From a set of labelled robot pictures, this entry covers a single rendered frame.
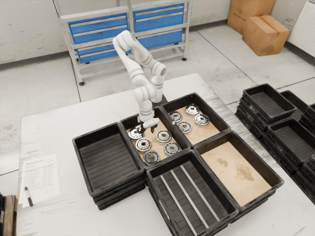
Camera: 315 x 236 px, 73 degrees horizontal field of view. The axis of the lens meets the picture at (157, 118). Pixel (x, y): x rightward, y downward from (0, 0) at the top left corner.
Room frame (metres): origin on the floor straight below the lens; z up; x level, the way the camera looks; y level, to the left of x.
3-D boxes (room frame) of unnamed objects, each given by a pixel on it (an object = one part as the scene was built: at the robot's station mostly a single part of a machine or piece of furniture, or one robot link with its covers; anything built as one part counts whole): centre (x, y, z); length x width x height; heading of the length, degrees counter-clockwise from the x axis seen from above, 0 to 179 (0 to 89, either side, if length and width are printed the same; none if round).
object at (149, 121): (0.77, 0.05, 1.13); 0.11 x 0.09 x 0.06; 27
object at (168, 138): (0.84, -0.04, 0.86); 0.10 x 0.10 x 0.01
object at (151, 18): (2.92, -0.05, 0.60); 0.72 x 0.03 x 0.56; 111
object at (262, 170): (0.59, -0.42, 0.87); 0.40 x 0.30 x 0.11; 27
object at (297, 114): (1.60, -1.42, 0.26); 0.40 x 0.30 x 0.23; 21
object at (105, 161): (0.67, 0.30, 0.87); 0.40 x 0.30 x 0.11; 27
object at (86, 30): (2.63, 0.69, 0.60); 0.72 x 0.03 x 0.56; 111
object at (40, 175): (0.64, 0.76, 0.70); 0.33 x 0.23 x 0.01; 21
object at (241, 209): (0.59, -0.42, 0.92); 0.40 x 0.30 x 0.02; 27
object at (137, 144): (0.77, 0.09, 0.86); 0.10 x 0.10 x 0.01
